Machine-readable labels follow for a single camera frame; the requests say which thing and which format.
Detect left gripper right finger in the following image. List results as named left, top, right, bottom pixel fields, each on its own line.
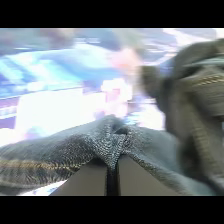
left=117, top=154, right=180, bottom=197

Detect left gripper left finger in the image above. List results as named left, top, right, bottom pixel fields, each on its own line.
left=49, top=157, right=109, bottom=197

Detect dark jeans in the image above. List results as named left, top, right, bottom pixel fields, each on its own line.
left=0, top=38, right=224, bottom=197

